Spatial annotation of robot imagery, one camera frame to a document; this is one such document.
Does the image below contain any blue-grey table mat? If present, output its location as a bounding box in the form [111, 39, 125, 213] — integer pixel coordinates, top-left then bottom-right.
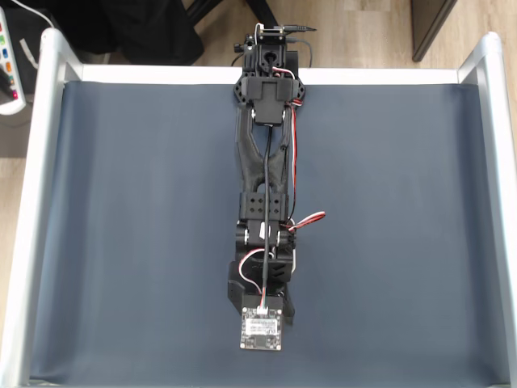
[30, 79, 509, 385]

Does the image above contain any black office chair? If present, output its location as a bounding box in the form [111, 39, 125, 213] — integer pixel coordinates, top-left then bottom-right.
[50, 0, 280, 66]

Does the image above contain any dark brown cabinet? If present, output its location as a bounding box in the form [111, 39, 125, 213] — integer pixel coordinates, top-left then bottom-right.
[410, 0, 460, 62]

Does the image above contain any white device with coloured buttons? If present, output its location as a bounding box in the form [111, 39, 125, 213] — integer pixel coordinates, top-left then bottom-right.
[0, 6, 28, 116]

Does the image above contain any white tape strip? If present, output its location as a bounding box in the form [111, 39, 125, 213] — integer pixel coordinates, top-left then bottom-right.
[19, 38, 40, 69]

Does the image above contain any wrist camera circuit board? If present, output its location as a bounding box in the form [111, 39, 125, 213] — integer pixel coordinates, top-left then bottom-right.
[241, 306, 284, 352]

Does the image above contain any white red black gripper wire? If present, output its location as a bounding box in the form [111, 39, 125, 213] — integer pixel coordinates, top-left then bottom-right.
[237, 249, 267, 298]

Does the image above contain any black camera cable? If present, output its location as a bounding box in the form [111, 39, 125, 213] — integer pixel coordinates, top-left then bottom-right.
[260, 123, 274, 302]

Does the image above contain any red white black arm wire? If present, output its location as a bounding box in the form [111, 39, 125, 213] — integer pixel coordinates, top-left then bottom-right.
[288, 100, 326, 234]

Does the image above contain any white metal table frame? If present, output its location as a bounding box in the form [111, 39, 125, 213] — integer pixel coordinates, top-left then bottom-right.
[0, 27, 517, 388]

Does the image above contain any white cable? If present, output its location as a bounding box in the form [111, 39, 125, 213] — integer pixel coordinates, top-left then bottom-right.
[11, 0, 50, 23]

